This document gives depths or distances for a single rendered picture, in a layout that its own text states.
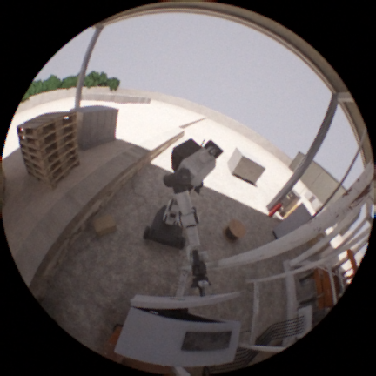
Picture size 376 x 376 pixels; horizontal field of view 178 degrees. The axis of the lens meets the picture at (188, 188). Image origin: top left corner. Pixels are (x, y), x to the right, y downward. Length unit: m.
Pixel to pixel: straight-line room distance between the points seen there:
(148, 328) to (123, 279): 1.30
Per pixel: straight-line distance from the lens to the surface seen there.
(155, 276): 1.70
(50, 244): 1.77
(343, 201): 0.50
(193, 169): 0.79
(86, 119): 2.97
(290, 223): 3.43
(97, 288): 1.76
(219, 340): 0.53
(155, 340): 0.47
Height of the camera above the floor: 1.68
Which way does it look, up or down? 37 degrees down
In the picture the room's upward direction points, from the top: 25 degrees clockwise
